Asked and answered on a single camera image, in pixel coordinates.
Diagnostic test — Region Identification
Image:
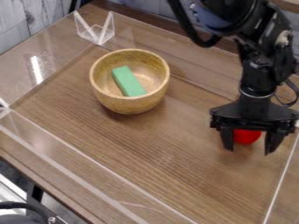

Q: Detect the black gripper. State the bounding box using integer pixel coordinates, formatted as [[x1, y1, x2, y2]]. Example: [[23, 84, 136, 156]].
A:
[[209, 89, 299, 155]]

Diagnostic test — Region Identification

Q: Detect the red plush fruit green stem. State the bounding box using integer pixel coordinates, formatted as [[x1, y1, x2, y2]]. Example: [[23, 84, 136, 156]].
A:
[[233, 129, 261, 144]]

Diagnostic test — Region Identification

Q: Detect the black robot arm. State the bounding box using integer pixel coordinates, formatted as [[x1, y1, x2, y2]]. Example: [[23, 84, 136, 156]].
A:
[[166, 0, 299, 154]]

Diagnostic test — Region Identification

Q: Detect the wooden bowl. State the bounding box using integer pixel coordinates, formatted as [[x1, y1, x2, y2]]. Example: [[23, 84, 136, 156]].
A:
[[88, 49, 170, 115]]

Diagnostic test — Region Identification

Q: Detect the green rectangular block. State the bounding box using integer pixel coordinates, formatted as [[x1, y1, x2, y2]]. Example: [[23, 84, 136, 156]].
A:
[[112, 66, 146, 96]]

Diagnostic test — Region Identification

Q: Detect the clear acrylic corner bracket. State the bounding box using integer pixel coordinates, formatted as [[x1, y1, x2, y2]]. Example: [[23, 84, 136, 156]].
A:
[[73, 10, 114, 46]]

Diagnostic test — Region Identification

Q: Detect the clear acrylic tray wall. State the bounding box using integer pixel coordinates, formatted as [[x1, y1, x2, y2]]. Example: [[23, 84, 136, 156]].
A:
[[0, 106, 196, 224]]

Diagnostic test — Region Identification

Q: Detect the black metal table frame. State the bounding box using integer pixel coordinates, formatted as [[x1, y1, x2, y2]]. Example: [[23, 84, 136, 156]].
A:
[[23, 182, 80, 224]]

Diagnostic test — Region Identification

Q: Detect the black cable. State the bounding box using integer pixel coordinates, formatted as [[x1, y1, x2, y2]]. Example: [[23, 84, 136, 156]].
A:
[[0, 200, 47, 224]]

